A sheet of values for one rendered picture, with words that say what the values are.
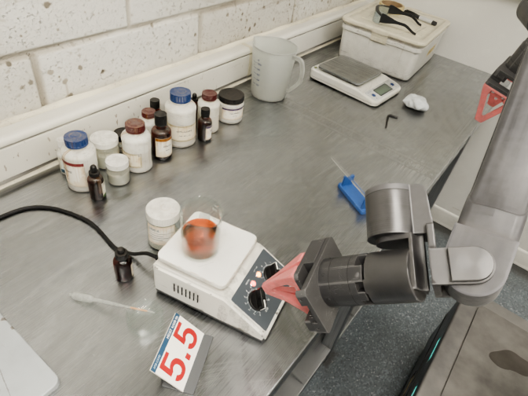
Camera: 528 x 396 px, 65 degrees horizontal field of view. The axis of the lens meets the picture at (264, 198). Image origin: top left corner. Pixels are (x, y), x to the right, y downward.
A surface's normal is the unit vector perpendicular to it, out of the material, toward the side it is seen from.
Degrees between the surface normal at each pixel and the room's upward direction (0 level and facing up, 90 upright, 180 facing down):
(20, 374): 0
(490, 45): 90
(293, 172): 0
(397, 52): 93
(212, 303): 90
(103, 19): 90
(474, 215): 41
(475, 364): 0
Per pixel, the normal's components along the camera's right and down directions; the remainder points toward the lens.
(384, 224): -0.51, -0.34
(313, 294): 0.79, -0.20
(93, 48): 0.79, 0.48
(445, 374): 0.13, -0.74
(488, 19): -0.61, 0.47
